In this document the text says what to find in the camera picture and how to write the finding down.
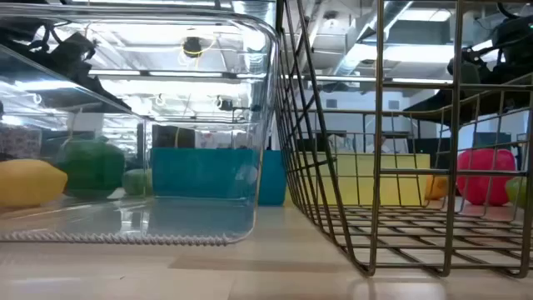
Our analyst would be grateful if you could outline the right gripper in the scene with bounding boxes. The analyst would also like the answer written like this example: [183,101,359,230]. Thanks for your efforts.
[403,73,533,125]

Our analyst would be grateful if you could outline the metal wire basket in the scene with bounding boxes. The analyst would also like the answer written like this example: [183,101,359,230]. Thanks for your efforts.
[272,0,533,279]

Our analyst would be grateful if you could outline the green bell pepper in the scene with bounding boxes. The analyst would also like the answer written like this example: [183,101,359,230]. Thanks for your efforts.
[56,137,126,199]

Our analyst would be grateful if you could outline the red bell pepper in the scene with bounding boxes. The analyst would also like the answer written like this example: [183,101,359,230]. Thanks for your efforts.
[456,148,517,208]

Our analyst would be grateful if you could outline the yellow lemon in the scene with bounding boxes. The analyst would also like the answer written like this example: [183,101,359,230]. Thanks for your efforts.
[0,158,68,208]

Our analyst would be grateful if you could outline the clear plastic bin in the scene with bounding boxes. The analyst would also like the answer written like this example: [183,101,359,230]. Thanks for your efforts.
[0,3,279,247]

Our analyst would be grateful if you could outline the dark brown cabinet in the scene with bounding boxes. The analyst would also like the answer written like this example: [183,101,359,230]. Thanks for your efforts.
[152,124,197,150]

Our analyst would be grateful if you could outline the yellow wooden cutting board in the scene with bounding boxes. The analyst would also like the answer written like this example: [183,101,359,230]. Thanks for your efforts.
[286,152,432,208]

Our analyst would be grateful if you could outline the patterned fabric box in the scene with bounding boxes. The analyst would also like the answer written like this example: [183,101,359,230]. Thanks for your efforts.
[0,124,42,162]

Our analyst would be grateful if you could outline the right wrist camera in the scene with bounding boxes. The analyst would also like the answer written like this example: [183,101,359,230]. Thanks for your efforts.
[446,52,482,87]

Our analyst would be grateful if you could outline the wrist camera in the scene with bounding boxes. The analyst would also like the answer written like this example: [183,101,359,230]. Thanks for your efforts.
[446,52,482,87]
[49,32,97,72]

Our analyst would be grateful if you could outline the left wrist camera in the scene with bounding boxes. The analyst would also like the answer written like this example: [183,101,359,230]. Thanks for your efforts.
[49,32,97,72]

